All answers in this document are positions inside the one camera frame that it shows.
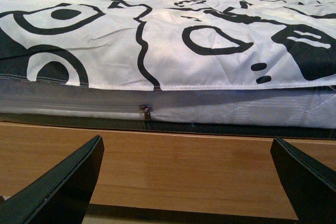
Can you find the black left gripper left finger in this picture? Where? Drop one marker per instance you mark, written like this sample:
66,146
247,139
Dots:
61,195

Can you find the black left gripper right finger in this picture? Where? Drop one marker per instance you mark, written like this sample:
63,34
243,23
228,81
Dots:
308,183

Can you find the white quilted mattress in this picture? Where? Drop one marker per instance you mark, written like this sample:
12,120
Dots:
294,113

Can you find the metal mattress zipper pull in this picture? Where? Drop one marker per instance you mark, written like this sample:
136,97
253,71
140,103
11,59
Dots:
146,110

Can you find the black and white patterned duvet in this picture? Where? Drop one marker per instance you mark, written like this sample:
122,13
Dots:
170,45

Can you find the wooden bed frame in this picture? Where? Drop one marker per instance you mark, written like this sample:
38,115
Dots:
231,175

